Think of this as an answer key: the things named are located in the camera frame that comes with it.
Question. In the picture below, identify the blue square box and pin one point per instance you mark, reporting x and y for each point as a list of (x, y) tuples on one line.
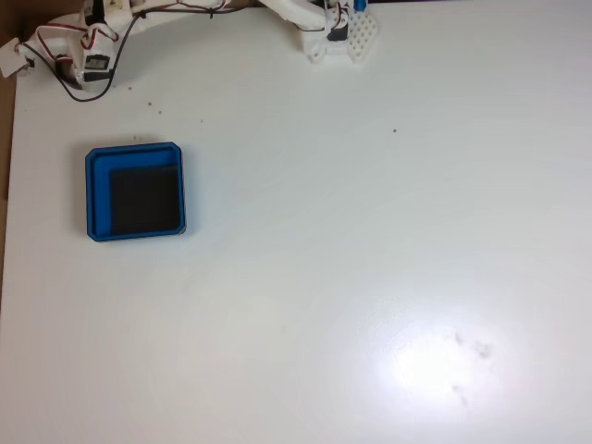
[(99, 199)]

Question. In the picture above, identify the blue table clamp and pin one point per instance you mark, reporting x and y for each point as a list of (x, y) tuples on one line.
[(361, 4)]

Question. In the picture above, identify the white square camera box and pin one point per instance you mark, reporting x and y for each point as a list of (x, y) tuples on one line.
[(11, 57)]

